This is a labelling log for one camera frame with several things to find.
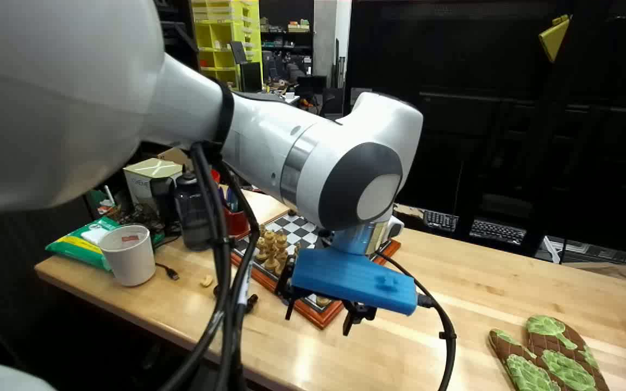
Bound wooden framed chessboard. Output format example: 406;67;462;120
228;208;405;333

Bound red mug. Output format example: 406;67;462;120
224;207;255;239

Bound dark translucent jar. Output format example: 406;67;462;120
174;171;216;253

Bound black coffee grinder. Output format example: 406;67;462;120
147;177;182;234

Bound computer keyboard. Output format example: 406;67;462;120
422;207;531;247

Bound white paper cup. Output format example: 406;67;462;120
97;222;158;289

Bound green brown oven mitt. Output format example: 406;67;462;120
487;314;611;391

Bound white Chemex filter box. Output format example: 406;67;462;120
121;157;185;218

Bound green wipes package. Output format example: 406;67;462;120
43;215;124;274

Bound large black cabinet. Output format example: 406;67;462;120
346;0;626;260

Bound yellow storage bins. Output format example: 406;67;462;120
188;0;266;90

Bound dark metal shelf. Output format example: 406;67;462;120
155;0;200;72

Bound yellow triangular sign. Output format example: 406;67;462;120
536;14;574;66

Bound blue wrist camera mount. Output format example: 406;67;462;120
289;220;422;317

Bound black camera cable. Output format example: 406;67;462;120
374;247;461;391

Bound small black plug cable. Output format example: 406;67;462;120
151;260;182;285

